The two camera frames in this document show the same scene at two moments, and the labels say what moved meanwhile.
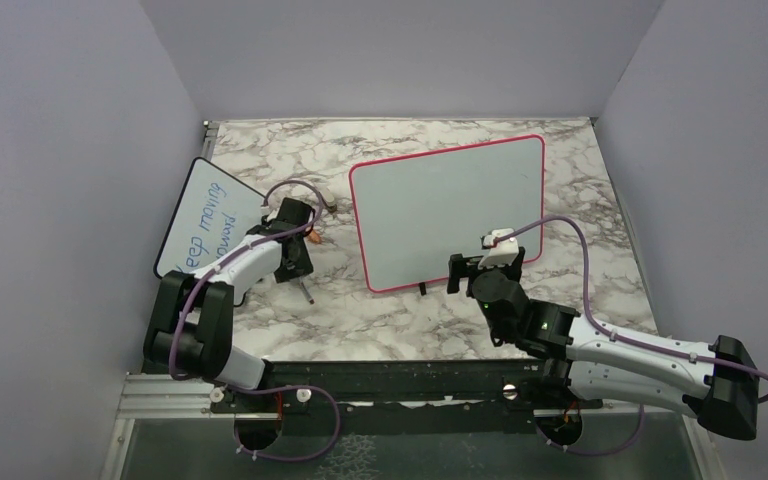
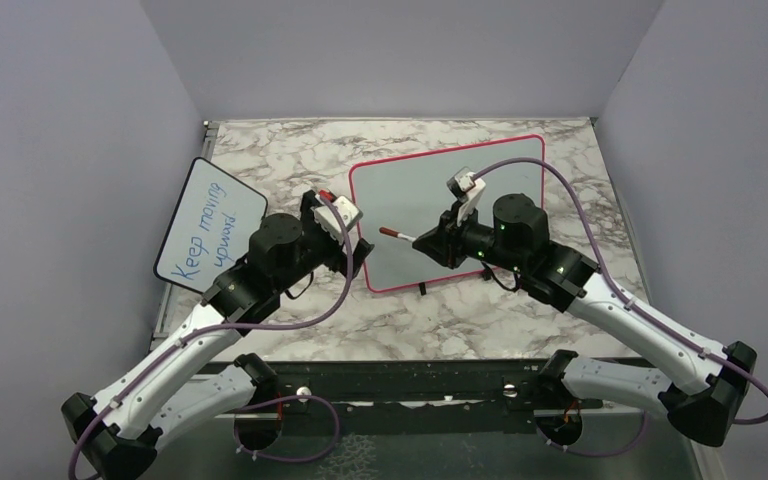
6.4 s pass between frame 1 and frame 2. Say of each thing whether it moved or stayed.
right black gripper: moved
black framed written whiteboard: stayed
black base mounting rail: stayed
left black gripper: moved
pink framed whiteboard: stayed
